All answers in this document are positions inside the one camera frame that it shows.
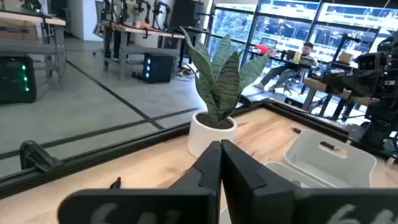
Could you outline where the person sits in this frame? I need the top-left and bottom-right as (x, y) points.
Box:
(253, 42), (318, 93)

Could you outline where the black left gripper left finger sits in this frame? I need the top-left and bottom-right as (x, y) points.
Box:
(57, 140), (222, 224)

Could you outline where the snake plant in white pot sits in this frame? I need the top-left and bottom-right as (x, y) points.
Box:
(179, 26), (271, 159)

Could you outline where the small cardboard box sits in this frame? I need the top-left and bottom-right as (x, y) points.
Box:
(338, 51), (354, 65)

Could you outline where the large cardboard box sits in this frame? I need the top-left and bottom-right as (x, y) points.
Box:
(0, 18), (40, 43)

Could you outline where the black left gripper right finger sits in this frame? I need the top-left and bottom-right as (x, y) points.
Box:
(221, 139), (398, 224)

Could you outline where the black frame clamp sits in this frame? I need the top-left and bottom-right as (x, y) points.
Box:
(19, 139), (65, 174)

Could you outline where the computer tower with green lights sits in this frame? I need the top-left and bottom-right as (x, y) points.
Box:
(0, 55), (37, 105)

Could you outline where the grey plastic bin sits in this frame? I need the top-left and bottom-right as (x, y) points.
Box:
(263, 161), (327, 189)
(284, 129), (377, 189)

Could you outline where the wooden top workbench with robots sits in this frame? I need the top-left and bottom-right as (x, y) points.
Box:
(101, 0), (187, 81)

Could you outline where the black aluminium table frame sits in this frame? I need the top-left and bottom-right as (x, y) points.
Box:
(0, 101), (398, 200)

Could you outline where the black office desk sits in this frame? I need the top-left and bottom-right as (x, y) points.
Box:
(244, 48), (315, 71)

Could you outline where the computer tower with blue lights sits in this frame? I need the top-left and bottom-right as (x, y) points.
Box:
(142, 52), (175, 84)

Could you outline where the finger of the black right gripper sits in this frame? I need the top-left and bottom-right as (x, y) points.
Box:
(320, 68), (374, 96)

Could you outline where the wooden table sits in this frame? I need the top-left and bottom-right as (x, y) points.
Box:
(303, 77), (379, 121)

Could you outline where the black monitor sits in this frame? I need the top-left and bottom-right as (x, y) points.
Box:
(169, 0), (205, 30)

